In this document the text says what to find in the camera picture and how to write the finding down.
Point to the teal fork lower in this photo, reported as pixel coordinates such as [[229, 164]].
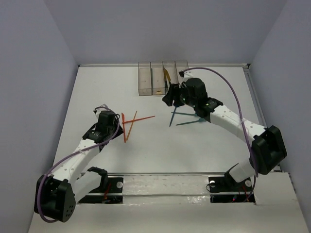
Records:
[[190, 122]]

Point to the orange chopstick short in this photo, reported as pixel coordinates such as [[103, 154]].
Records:
[[123, 126]]

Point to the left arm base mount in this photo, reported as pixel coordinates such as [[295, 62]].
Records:
[[111, 194]]

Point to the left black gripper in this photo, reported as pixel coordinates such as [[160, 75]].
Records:
[[119, 128]]

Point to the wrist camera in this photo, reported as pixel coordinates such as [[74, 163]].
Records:
[[103, 107], [185, 75]]

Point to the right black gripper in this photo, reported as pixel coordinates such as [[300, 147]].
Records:
[[174, 92]]

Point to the blue spoon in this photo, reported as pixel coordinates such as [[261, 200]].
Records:
[[172, 117]]

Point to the orange chopstick long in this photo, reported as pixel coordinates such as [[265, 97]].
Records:
[[138, 119]]

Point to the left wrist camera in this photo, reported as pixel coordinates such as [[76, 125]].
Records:
[[103, 107]]

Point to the teal fork upper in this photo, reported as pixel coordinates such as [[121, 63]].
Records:
[[185, 114]]

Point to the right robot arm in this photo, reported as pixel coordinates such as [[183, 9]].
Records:
[[267, 148]]

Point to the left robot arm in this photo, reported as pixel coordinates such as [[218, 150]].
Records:
[[71, 179]]

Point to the teal fork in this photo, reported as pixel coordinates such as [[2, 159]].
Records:
[[190, 122], [185, 114]]

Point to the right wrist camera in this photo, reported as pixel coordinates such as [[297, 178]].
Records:
[[185, 75]]

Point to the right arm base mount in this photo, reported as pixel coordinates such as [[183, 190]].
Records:
[[220, 192]]

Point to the gold knife black handle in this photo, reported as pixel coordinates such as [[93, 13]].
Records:
[[167, 80]]

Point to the yellow orange chopstick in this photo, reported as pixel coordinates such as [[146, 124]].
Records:
[[131, 126]]

